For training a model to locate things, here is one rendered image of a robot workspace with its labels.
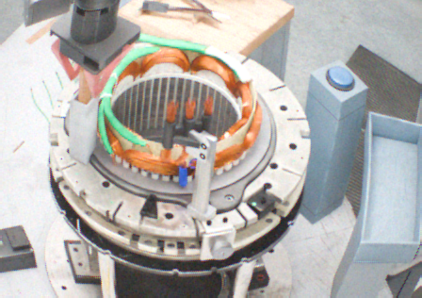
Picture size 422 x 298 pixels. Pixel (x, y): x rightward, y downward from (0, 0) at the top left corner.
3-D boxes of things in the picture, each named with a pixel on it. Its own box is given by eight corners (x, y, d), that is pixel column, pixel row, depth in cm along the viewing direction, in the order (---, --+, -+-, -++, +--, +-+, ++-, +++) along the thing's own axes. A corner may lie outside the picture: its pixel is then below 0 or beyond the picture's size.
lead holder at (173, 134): (159, 147, 114) (162, 122, 111) (180, 123, 116) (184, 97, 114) (193, 163, 112) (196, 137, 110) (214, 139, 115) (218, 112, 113)
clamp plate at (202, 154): (204, 164, 114) (207, 142, 112) (185, 152, 115) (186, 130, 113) (208, 161, 114) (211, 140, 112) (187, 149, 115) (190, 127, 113)
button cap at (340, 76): (341, 91, 147) (342, 86, 146) (323, 74, 149) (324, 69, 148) (357, 83, 149) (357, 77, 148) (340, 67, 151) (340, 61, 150)
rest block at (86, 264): (93, 250, 149) (90, 229, 146) (102, 276, 145) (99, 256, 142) (68, 249, 148) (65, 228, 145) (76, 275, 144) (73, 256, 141)
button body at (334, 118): (312, 225, 163) (341, 102, 146) (285, 200, 167) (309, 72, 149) (342, 205, 167) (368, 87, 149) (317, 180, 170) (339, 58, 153)
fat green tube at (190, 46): (130, 45, 133) (131, 34, 131) (147, 29, 135) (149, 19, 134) (236, 88, 128) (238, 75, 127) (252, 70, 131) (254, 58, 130)
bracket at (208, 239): (195, 250, 123) (199, 222, 119) (225, 244, 124) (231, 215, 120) (201, 260, 122) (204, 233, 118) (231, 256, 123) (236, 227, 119)
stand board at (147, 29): (112, 24, 152) (114, 12, 151) (186, -27, 165) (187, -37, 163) (228, 74, 146) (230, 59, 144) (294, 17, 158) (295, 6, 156)
